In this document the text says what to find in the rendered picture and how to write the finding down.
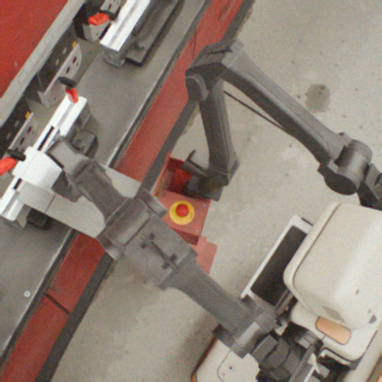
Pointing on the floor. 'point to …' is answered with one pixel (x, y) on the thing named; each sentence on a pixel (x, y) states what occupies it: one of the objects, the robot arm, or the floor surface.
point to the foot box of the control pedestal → (206, 252)
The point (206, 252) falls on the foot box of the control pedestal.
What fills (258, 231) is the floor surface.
